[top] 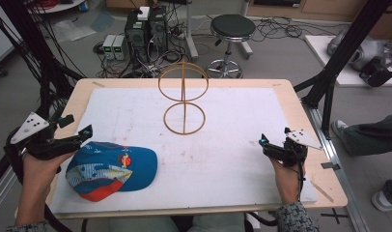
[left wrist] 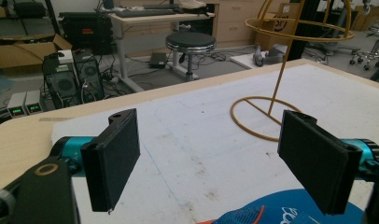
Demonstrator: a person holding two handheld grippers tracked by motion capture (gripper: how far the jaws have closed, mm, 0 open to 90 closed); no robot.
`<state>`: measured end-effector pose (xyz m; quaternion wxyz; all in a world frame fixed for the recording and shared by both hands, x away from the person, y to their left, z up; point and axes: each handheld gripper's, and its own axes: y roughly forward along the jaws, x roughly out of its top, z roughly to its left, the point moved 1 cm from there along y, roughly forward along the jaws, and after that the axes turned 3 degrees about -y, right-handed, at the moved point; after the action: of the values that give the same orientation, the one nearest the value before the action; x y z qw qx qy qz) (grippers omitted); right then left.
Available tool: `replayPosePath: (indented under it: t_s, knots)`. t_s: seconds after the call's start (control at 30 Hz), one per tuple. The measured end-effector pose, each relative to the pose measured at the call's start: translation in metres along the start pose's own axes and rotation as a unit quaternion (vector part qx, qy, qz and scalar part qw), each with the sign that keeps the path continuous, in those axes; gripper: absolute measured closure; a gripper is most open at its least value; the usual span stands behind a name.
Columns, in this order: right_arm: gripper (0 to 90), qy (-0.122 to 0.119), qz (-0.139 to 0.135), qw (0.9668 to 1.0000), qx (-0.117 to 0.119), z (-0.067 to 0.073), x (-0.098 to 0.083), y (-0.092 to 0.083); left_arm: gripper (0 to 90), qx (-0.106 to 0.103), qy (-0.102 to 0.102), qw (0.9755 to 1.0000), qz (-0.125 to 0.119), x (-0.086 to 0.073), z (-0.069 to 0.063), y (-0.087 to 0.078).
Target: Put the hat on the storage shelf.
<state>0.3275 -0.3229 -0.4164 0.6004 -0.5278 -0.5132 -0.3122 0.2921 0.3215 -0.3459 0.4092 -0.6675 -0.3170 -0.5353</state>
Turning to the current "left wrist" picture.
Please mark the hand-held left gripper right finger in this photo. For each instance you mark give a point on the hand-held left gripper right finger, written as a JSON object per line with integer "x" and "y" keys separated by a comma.
{"x": 315, "y": 161}

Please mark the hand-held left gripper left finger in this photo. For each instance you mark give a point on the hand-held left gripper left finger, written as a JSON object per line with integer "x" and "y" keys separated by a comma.
{"x": 111, "y": 161}

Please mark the blue baseball cap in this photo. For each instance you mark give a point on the blue baseball cap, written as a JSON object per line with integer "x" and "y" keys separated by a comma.
{"x": 281, "y": 209}

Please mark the black computer tower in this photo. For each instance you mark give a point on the black computer tower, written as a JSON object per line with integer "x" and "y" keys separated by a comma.
{"x": 61, "y": 84}
{"x": 89, "y": 77}

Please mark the grey bench power supply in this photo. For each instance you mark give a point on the grey bench power supply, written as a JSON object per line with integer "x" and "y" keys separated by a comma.
{"x": 33, "y": 102}
{"x": 16, "y": 104}

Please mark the white foam board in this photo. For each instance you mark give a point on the white foam board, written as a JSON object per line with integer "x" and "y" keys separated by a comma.
{"x": 209, "y": 130}

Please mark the black flat box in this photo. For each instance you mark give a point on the black flat box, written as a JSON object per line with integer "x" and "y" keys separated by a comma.
{"x": 158, "y": 60}

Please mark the grey device on white board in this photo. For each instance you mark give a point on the grey device on white board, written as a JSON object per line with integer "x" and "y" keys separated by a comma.
{"x": 265, "y": 56}

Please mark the wheeled chair base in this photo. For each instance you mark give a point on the wheeled chair base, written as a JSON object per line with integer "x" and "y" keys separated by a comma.
{"x": 369, "y": 54}

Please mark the white-legged desk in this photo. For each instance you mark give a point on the white-legged desk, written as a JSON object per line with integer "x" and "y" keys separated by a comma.
{"x": 125, "y": 40}

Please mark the black equipment case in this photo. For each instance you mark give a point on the black equipment case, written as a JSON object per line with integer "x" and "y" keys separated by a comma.
{"x": 85, "y": 32}

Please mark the printed cardboard box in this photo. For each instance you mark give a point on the printed cardboard box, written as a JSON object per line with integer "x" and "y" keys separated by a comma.
{"x": 279, "y": 26}

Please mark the open cardboard box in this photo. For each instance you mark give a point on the open cardboard box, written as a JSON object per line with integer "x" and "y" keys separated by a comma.
{"x": 19, "y": 53}

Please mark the black round stool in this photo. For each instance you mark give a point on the black round stool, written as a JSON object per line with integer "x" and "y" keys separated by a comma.
{"x": 190, "y": 42}

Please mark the black keyboard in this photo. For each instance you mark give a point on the black keyboard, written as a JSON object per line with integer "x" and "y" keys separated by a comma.
{"x": 144, "y": 13}

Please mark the wooden drawer cabinet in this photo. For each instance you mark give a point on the wooden drawer cabinet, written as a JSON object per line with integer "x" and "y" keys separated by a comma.
{"x": 234, "y": 25}

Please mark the black post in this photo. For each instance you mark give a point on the black post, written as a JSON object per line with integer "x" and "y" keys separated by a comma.
{"x": 304, "y": 18}

